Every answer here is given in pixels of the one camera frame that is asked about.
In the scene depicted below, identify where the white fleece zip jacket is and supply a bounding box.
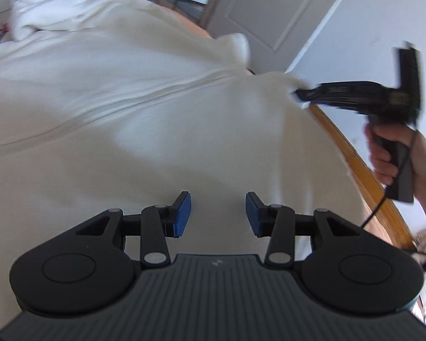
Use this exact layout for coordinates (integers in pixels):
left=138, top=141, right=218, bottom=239
left=0, top=0, right=364, bottom=328

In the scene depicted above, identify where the person's right hand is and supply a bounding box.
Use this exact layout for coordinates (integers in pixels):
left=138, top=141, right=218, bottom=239
left=365, top=125, right=426, bottom=203

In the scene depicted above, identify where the white room door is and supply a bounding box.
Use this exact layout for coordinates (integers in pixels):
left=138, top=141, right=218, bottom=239
left=205, top=0, right=342, bottom=74

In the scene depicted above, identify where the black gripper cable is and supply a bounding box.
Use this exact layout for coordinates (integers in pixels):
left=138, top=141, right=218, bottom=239
left=360, top=128, right=420, bottom=230

